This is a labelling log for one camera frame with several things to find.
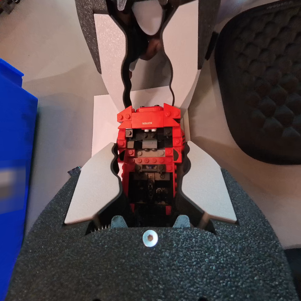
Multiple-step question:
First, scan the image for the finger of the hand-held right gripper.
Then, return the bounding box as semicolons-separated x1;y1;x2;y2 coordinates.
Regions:
162;10;201;108
92;11;134;113

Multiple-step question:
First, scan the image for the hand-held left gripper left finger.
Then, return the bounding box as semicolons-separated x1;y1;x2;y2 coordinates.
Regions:
63;144;124;226

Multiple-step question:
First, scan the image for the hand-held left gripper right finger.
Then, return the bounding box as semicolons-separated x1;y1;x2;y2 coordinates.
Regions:
177;140;238;225

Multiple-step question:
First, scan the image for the lego instruction booklet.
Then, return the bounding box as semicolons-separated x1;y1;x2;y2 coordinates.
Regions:
90;93;191;158

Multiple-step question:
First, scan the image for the red and black lego car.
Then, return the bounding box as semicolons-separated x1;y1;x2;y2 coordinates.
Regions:
116;103;185;210

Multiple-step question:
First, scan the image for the blue plastic bin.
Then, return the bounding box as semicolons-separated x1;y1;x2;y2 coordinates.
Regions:
0;58;39;301

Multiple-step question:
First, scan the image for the black quilted chair seat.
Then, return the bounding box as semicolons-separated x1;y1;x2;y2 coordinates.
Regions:
214;0;301;165
282;247;301;301

